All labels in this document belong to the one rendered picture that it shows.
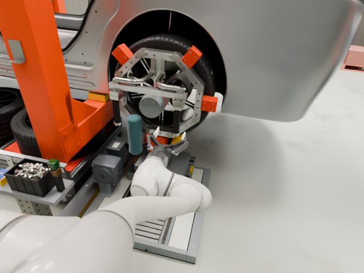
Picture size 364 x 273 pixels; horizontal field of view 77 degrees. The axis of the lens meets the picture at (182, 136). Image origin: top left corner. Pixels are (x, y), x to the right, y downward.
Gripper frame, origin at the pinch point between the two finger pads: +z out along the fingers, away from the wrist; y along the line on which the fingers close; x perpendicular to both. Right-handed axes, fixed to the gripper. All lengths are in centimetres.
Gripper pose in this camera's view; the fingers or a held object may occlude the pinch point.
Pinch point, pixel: (170, 132)
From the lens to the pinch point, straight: 111.4
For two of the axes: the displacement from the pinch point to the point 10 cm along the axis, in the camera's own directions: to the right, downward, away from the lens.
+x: 0.7, -8.4, -5.4
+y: 9.7, 1.8, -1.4
